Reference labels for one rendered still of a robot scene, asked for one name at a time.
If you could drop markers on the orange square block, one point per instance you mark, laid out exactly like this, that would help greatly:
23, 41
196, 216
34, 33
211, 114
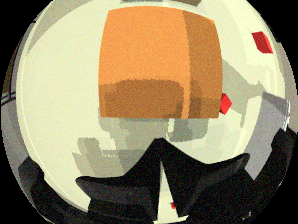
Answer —
159, 63

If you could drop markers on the tan block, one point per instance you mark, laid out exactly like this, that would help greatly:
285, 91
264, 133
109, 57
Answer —
190, 2

